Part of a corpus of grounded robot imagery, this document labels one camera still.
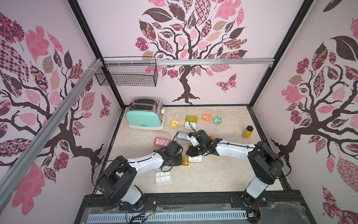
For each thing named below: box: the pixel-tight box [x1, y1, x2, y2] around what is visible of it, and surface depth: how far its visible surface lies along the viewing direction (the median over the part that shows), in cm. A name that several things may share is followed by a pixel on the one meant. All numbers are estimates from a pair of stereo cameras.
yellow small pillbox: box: [182, 154, 190, 167], surface depth 89 cm
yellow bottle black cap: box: [241, 125, 254, 139], surface depth 97 cm
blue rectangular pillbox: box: [175, 131, 191, 142], surface depth 102 cm
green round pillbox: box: [212, 116, 223, 125], surface depth 112 cm
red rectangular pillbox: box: [152, 131, 172, 147], surface depth 100 cm
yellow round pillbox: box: [170, 119, 180, 128], surface depth 109 cm
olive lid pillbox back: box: [183, 114, 198, 130], surface depth 112 cm
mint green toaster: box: [125, 97, 167, 131], surface depth 100 cm
